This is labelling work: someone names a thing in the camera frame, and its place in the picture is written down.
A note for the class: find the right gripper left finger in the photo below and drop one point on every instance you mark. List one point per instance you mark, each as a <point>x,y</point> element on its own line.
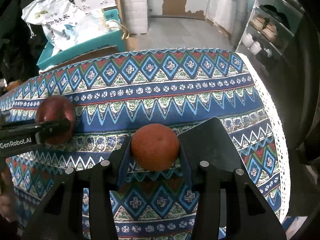
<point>108,175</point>

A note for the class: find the shoe rack with shoes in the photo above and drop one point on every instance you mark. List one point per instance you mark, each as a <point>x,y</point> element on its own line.
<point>271,25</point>

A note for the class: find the blue patterned tablecloth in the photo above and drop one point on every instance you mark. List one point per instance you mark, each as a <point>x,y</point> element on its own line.
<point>115,95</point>

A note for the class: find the small orange tangerine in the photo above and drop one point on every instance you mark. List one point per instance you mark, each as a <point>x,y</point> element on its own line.
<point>155,147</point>

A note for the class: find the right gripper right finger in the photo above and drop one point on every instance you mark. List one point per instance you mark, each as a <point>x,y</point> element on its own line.
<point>207,161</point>

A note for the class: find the teal plastic bin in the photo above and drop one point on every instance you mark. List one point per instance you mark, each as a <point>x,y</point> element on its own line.
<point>47,61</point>

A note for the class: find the cardboard box under bin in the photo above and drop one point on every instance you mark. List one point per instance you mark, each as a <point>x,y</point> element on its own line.
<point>131,44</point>

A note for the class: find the person left hand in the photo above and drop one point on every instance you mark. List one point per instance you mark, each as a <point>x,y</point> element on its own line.
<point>8,200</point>

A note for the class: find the white rice bag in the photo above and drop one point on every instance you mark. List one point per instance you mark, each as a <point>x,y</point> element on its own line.
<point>64,24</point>

